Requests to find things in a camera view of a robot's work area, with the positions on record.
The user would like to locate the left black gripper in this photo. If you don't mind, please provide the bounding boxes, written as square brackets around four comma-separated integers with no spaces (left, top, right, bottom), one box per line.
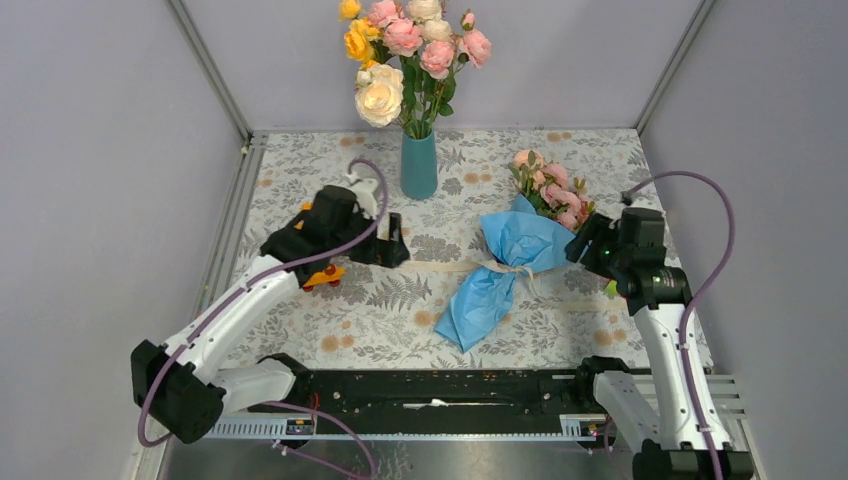
[329,206,408,268]

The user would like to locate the pink flowers bunch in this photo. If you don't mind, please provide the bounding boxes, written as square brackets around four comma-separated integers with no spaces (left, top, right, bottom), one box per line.
[509,149,595,233]

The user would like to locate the blue wrapping paper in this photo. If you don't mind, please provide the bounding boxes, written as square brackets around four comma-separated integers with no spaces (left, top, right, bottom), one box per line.
[435,195,575,353]

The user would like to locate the cream ribbon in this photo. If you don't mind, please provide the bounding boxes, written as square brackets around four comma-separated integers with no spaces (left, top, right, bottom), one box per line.
[399,259,626,313]

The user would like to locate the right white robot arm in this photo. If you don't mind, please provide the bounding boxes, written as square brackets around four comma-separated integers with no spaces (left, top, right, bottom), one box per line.
[565,207,756,479]

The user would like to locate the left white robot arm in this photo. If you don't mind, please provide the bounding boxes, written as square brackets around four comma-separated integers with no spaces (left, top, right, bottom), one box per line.
[130,179,409,447]

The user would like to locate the teal ceramic vase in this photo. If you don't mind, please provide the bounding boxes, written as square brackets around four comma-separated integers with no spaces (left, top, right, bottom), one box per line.
[400,132,438,200]

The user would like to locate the flower bouquet in vase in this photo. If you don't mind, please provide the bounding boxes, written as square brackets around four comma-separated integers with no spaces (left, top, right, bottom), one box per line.
[338,0,492,140]

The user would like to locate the colourful stacked toy bricks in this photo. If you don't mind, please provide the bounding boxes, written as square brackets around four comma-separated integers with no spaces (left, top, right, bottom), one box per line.
[604,280,619,299]

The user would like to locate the floral patterned table mat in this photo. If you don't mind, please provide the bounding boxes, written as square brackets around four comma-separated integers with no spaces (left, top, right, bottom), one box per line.
[226,129,650,369]

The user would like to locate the yellow red toy block car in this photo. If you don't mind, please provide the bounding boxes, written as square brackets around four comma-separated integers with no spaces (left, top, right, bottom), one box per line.
[291,202,343,292]

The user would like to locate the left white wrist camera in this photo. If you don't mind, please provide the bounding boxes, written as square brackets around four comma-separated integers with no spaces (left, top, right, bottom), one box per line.
[345,172,380,220]

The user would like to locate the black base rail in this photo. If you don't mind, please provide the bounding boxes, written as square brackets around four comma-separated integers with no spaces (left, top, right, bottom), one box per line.
[284,369,609,439]

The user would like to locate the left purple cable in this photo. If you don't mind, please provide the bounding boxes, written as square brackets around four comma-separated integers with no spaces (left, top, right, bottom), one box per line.
[137,158,379,480]

